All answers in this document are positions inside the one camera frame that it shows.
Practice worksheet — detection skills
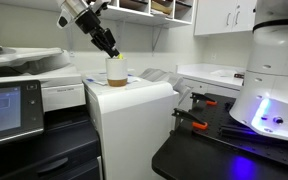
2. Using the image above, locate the black clamp with orange handle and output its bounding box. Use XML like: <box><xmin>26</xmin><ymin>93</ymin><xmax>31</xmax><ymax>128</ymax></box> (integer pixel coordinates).
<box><xmin>189</xmin><ymin>92</ymin><xmax>219</xmax><ymax>107</ymax></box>
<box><xmin>171</xmin><ymin>107</ymin><xmax>209</xmax><ymax>131</ymax></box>

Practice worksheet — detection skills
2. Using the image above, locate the white cup with tan base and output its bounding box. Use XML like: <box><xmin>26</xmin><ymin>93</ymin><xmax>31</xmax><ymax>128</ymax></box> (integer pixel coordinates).
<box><xmin>105</xmin><ymin>57</ymin><xmax>129</xmax><ymax>88</ymax></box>

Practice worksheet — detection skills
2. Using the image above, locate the white countertop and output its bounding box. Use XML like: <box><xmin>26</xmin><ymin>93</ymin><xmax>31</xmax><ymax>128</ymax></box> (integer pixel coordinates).
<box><xmin>175</xmin><ymin>62</ymin><xmax>248</xmax><ymax>91</ymax></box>

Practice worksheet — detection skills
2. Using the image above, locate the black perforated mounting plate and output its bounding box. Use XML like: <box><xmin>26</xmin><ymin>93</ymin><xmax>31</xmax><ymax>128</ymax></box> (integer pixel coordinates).
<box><xmin>191</xmin><ymin>95</ymin><xmax>288</xmax><ymax>172</ymax></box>

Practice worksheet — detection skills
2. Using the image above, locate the grey shelf bracket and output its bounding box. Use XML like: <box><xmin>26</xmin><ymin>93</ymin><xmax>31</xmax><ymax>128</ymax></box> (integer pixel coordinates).
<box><xmin>151</xmin><ymin>24</ymin><xmax>164</xmax><ymax>53</ymax></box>

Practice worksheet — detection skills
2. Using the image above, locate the white wall shelf unit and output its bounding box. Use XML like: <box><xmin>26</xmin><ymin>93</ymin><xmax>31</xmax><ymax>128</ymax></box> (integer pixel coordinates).
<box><xmin>99</xmin><ymin>0</ymin><xmax>197</xmax><ymax>30</ymax></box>

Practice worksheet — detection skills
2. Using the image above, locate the tan folder stack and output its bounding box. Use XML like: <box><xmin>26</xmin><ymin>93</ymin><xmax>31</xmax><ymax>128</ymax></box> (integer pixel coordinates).
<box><xmin>150</xmin><ymin>0</ymin><xmax>174</xmax><ymax>16</ymax></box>

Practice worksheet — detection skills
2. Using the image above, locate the grey printer output tray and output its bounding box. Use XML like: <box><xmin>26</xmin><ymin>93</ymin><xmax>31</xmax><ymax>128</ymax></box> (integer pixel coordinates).
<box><xmin>139</xmin><ymin>67</ymin><xmax>194</xmax><ymax>102</ymax></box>

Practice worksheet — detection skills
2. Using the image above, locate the white printer finisher unit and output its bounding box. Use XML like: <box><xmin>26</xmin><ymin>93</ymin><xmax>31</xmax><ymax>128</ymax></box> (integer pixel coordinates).
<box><xmin>82</xmin><ymin>73</ymin><xmax>180</xmax><ymax>180</ymax></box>

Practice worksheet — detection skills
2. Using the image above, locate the small dark brown object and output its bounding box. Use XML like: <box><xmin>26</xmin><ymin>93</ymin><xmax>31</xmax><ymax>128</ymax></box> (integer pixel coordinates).
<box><xmin>233</xmin><ymin>72</ymin><xmax>246</xmax><ymax>80</ymax></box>

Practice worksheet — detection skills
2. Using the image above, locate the metal wall cabinet handle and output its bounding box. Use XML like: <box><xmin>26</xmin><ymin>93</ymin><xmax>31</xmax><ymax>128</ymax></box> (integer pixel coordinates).
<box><xmin>225</xmin><ymin>12</ymin><xmax>232</xmax><ymax>27</ymax></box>
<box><xmin>234</xmin><ymin>11</ymin><xmax>242</xmax><ymax>26</ymax></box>

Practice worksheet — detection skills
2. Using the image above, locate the white base cabinet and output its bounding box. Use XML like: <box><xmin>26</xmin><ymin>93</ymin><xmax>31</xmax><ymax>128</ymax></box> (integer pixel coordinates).
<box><xmin>178</xmin><ymin>77</ymin><xmax>242</xmax><ymax>112</ymax></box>

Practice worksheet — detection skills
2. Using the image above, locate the black cart table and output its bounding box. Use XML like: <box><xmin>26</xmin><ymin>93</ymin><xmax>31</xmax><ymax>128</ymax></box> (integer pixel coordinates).
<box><xmin>151</xmin><ymin>92</ymin><xmax>288</xmax><ymax>180</ymax></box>

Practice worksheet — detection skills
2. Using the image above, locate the printed paper sheet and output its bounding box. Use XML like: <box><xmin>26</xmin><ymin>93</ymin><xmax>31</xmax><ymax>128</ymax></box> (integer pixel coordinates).
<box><xmin>85</xmin><ymin>71</ymin><xmax>142</xmax><ymax>87</ymax></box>

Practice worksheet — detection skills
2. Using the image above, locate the white wall cabinet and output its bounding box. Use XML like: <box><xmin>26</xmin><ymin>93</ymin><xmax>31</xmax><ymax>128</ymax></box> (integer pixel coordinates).
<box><xmin>193</xmin><ymin>0</ymin><xmax>259</xmax><ymax>37</ymax></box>

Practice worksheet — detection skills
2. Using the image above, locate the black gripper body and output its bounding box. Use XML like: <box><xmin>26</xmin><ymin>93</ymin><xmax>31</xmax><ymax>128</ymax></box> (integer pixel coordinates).
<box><xmin>74</xmin><ymin>9</ymin><xmax>117</xmax><ymax>51</ymax></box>

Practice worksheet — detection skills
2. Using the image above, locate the large office copier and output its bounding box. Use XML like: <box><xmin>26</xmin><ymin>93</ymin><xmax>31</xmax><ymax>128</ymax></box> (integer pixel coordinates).
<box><xmin>0</xmin><ymin>44</ymin><xmax>102</xmax><ymax>180</ymax></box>

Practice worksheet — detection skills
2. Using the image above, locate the copier touchscreen control panel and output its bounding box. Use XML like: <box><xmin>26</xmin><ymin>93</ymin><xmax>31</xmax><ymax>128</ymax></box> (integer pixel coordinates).
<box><xmin>0</xmin><ymin>79</ymin><xmax>45</xmax><ymax>148</ymax></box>

